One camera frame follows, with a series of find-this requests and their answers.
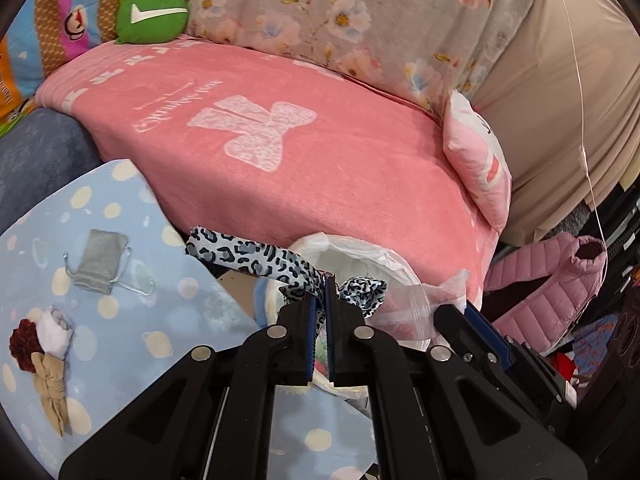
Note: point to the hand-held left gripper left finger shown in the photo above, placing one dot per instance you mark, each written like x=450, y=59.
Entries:
x=310, y=320

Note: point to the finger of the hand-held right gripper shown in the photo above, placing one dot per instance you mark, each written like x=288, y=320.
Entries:
x=487, y=332

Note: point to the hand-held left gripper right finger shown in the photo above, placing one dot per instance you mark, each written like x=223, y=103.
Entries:
x=330, y=330

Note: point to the white bin with plastic liner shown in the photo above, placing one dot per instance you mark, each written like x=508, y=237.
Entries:
x=350, y=260

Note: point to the clear zip bag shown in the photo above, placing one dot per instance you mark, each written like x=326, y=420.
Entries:
x=415, y=310

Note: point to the leopard print scrunchie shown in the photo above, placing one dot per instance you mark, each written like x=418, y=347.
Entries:
x=250, y=257

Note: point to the beige pink bow scrunchie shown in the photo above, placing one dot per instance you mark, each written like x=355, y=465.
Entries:
x=50, y=385

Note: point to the dark red scrunchie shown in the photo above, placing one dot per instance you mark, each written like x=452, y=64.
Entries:
x=25, y=345

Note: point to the blue patterned cloth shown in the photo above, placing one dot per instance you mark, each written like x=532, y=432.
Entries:
x=595, y=337

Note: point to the pink down jacket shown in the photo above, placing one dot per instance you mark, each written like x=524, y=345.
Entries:
x=550, y=280

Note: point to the pink bow print blanket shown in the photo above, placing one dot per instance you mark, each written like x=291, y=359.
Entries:
x=325, y=175

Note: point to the small pink pillow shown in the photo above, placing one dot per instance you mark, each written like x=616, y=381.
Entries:
x=475, y=170

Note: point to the beige curtain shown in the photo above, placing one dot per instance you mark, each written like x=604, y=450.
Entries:
x=550, y=135

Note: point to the white rolled sock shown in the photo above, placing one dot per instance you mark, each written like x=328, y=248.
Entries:
x=55, y=335

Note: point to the grey floral blanket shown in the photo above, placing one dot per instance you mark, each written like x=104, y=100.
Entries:
x=350, y=10

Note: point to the blue-grey sofa seat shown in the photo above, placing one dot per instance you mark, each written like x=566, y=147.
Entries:
x=45, y=150

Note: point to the green round cushion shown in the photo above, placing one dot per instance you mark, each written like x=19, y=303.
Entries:
x=155, y=15

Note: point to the striped cartoon print quilt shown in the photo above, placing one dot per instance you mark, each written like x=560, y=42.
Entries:
x=65, y=20

